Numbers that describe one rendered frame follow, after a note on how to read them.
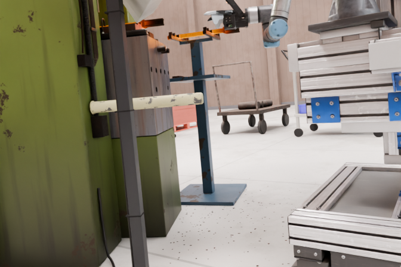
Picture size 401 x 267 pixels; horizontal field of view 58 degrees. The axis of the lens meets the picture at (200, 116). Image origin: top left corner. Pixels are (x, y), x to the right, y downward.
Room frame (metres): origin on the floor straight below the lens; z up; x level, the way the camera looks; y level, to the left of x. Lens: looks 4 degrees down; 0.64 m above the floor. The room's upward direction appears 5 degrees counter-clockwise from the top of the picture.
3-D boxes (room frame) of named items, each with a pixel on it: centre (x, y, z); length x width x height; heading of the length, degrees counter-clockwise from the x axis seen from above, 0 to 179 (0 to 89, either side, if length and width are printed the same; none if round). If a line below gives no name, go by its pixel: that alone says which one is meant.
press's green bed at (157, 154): (1.84, 0.45, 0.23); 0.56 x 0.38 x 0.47; 82
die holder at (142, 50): (1.84, 0.45, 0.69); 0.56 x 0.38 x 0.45; 82
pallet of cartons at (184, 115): (6.93, 0.53, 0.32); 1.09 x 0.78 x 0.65; 145
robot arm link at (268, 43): (1.68, -0.36, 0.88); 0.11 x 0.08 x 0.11; 0
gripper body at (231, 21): (1.72, -0.20, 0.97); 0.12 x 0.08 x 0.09; 82
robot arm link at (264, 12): (1.69, -0.36, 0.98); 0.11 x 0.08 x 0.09; 82
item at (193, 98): (1.40, 0.20, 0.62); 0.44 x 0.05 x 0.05; 82
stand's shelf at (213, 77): (2.23, -0.01, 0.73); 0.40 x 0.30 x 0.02; 162
